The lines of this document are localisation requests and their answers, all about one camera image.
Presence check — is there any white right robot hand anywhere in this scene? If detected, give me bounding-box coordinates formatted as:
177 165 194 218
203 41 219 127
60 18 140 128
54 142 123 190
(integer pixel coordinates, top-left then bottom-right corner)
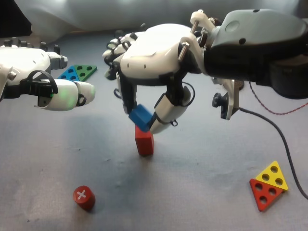
102 23 205 135

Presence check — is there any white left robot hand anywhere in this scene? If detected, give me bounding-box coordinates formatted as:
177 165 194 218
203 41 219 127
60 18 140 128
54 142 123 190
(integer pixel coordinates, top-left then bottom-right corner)
0 37 96 112

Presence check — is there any blue hexagonal block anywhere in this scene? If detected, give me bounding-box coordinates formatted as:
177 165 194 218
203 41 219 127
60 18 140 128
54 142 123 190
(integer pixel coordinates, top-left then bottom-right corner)
128 104 154 132

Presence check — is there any red rectangular block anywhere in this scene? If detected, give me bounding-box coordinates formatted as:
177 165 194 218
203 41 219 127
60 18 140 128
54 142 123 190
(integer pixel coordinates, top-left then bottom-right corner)
134 125 154 156

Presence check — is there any blue triangle with holes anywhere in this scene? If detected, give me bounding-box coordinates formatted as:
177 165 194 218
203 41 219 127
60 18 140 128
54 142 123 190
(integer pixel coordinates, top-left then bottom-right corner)
57 66 80 81

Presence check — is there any green triangle with holes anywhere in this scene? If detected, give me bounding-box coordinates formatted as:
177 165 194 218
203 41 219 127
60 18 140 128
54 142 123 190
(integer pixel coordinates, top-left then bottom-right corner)
73 64 98 82

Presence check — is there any white cloth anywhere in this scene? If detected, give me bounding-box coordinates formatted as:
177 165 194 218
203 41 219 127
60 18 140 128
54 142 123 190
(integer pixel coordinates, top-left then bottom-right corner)
14 0 308 37

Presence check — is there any grey table cloth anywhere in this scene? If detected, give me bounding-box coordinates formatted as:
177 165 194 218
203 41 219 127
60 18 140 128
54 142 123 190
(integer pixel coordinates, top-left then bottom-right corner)
0 28 308 231

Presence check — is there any red cylinder with white cross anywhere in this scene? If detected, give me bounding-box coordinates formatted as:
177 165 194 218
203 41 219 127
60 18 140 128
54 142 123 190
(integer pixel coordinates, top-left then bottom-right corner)
73 185 96 211

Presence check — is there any yellow triangle with holes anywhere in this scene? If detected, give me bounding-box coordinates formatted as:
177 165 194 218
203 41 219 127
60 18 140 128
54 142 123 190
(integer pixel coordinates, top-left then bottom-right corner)
255 160 289 192

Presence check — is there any red triangle with holes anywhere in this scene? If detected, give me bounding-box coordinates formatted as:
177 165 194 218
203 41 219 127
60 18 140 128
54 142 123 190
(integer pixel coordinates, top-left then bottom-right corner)
249 178 283 212

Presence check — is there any thin red wire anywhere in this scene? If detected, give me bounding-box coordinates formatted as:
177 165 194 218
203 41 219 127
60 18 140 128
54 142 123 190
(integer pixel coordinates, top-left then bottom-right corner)
248 81 308 116

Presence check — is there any black cable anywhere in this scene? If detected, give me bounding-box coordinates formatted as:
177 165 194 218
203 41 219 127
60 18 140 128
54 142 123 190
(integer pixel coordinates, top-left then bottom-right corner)
238 107 308 200

